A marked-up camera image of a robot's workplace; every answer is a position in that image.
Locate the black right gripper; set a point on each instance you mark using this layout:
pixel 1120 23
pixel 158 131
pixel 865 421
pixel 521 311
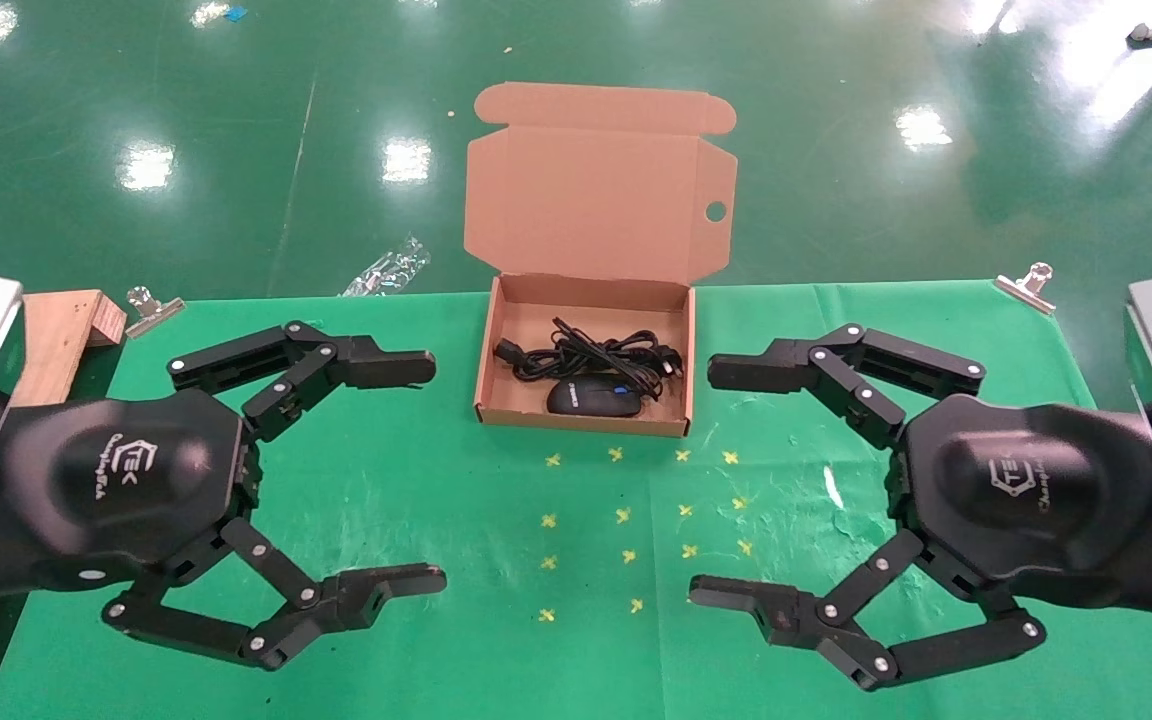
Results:
pixel 1026 490

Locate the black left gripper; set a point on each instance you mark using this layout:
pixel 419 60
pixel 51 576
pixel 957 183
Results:
pixel 116 480

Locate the open brown cardboard box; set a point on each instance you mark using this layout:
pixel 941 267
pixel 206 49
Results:
pixel 586 200

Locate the clear plastic wrapper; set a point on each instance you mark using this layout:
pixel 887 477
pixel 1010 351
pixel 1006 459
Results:
pixel 386 270

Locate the green table cloth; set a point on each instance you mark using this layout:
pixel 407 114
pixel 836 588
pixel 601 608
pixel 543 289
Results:
pixel 516 660

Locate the silver metal binder clip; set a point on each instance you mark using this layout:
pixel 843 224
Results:
pixel 151 312
pixel 1028 288

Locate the brown wooden board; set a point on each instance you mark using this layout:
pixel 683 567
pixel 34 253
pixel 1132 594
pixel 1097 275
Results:
pixel 61 340

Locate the blue tape scrap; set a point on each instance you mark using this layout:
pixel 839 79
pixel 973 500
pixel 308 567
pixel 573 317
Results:
pixel 235 14

